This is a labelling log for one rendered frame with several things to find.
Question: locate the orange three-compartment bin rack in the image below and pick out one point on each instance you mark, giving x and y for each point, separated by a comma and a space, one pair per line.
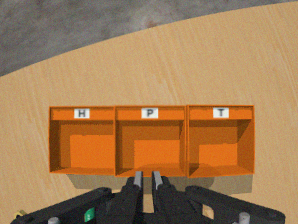
176, 140

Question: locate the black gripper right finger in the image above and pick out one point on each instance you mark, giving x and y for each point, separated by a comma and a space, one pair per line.
227, 210

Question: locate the green aa battery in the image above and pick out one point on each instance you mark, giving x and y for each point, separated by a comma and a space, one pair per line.
89, 214

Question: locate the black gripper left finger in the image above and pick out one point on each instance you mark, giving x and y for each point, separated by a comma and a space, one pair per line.
123, 209

